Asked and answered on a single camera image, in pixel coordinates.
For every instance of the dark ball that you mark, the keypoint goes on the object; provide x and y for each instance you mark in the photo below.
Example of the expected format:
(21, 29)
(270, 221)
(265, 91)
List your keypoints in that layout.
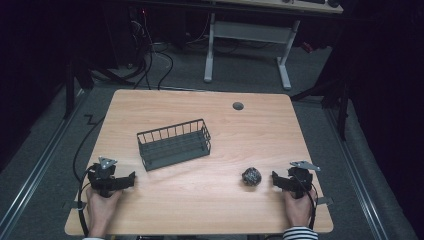
(251, 176)

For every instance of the person's right hand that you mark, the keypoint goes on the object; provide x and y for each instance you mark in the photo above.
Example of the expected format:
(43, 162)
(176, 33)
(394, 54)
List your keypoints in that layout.
(298, 210)

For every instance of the small red object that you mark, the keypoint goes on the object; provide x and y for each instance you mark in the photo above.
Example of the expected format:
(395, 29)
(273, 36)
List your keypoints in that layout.
(307, 47)

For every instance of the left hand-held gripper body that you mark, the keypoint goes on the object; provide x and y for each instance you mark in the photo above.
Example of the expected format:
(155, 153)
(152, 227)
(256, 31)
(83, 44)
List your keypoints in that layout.
(101, 176)

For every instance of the dark computer tower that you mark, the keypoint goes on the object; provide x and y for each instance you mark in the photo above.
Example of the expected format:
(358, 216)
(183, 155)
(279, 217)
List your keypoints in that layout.
(139, 25)

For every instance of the grey tape strip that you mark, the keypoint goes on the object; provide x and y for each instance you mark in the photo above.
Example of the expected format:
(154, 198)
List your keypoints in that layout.
(325, 200)

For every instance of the white-legged background desk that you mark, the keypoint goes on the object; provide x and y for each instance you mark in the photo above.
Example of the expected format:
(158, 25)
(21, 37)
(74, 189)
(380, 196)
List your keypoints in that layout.
(250, 31)

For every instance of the metal floor rail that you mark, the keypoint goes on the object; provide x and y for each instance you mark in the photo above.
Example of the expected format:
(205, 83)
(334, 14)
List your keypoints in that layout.
(36, 166)
(360, 186)

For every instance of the black metal stand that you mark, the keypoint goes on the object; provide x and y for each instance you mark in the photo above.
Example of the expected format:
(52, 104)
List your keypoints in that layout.
(341, 110)
(70, 90)

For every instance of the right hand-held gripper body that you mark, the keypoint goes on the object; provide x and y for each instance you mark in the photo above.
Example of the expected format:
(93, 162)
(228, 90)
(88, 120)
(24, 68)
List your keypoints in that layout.
(301, 178)

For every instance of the person's left hand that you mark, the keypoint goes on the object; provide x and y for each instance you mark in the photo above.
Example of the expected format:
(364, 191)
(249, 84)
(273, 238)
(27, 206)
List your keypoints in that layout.
(100, 208)

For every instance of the grey round table grommet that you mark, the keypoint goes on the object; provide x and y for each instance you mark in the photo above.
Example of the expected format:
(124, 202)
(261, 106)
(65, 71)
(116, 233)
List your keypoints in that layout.
(238, 106)

